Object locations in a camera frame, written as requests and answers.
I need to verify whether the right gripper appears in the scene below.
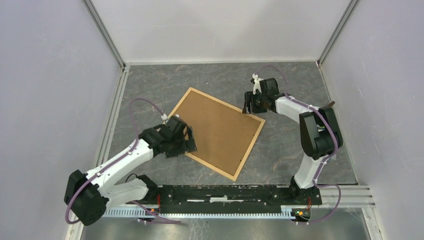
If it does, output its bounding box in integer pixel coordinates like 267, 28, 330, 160
242, 90, 268, 114

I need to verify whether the brown backing board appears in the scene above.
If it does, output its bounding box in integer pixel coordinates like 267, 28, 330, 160
172, 90, 263, 177

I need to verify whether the wooden picture frame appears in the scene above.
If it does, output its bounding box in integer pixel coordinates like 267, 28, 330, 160
167, 87, 267, 182

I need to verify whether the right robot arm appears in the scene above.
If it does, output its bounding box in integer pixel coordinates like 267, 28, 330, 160
242, 74, 343, 204

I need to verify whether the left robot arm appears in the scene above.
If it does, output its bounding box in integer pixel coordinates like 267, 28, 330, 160
64, 115, 197, 226

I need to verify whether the small brown block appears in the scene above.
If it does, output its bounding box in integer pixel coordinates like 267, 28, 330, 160
326, 101, 335, 109

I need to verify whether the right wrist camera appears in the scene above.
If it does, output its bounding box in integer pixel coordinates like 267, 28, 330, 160
250, 73, 264, 95

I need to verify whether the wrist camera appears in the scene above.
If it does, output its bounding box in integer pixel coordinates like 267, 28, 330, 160
161, 113, 180, 122
250, 73, 264, 95

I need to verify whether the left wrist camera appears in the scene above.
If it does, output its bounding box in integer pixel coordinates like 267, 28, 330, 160
161, 113, 180, 122

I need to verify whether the blue white cable duct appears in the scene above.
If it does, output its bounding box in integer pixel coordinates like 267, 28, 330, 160
103, 206, 310, 220

